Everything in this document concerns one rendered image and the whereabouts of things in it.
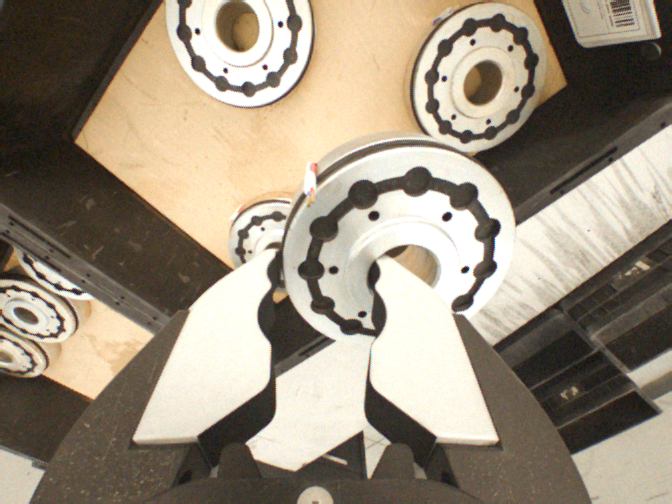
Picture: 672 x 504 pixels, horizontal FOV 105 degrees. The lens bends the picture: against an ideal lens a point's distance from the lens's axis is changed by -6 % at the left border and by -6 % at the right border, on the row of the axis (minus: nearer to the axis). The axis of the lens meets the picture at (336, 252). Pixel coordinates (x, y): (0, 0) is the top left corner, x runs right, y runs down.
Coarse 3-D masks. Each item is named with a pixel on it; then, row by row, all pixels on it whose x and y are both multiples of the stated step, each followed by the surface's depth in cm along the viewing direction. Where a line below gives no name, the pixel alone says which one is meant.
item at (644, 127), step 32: (0, 0) 12; (0, 32) 13; (640, 128) 16; (576, 160) 17; (608, 160) 17; (544, 192) 18; (32, 224) 18; (64, 256) 20; (128, 288) 21; (160, 320) 23; (288, 352) 26
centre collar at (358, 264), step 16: (384, 224) 11; (400, 224) 11; (416, 224) 11; (432, 224) 11; (368, 240) 11; (384, 240) 11; (400, 240) 11; (416, 240) 11; (432, 240) 11; (448, 240) 11; (352, 256) 11; (368, 256) 11; (432, 256) 12; (448, 256) 11; (352, 272) 11; (368, 272) 11; (432, 272) 12; (448, 272) 12; (352, 288) 12; (368, 288) 12; (432, 288) 12; (448, 288) 12; (368, 304) 12
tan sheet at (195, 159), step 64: (320, 0) 20; (384, 0) 20; (448, 0) 20; (512, 0) 20; (128, 64) 22; (320, 64) 22; (384, 64) 22; (128, 128) 24; (192, 128) 25; (256, 128) 25; (320, 128) 25; (384, 128) 25; (192, 192) 28; (256, 192) 28
